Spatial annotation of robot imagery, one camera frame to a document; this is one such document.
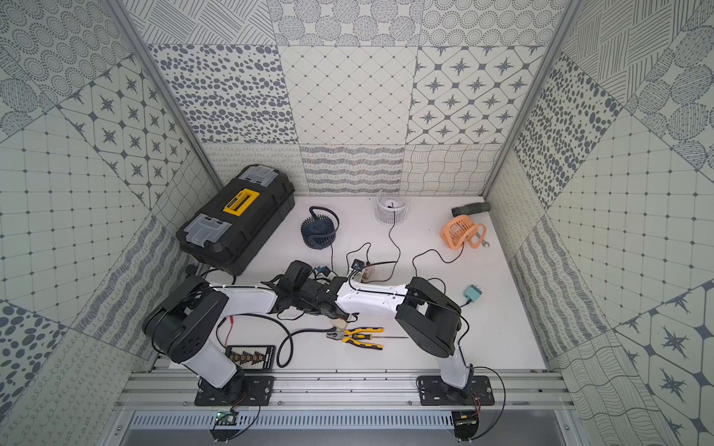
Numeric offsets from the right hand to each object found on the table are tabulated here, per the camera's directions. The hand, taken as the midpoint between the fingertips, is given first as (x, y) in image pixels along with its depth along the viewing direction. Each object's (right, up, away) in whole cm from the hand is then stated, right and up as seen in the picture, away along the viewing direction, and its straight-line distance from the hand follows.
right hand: (352, 297), depth 89 cm
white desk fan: (+14, +31, +20) cm, 39 cm away
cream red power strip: (-4, -7, -4) cm, 9 cm away
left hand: (-5, -1, -1) cm, 5 cm away
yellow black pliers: (-3, -10, -6) cm, 12 cm away
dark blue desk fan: (-13, +21, +12) cm, 28 cm away
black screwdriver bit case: (-28, -14, -10) cm, 33 cm away
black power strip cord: (-21, -3, -11) cm, 24 cm away
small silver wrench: (+50, +16, +16) cm, 55 cm away
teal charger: (+40, +1, +2) cm, 40 cm away
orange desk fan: (+37, +22, +7) cm, 44 cm away
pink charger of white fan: (+4, +6, +7) cm, 10 cm away
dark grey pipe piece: (+46, +29, +25) cm, 60 cm away
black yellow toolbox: (-39, +22, -2) cm, 44 cm away
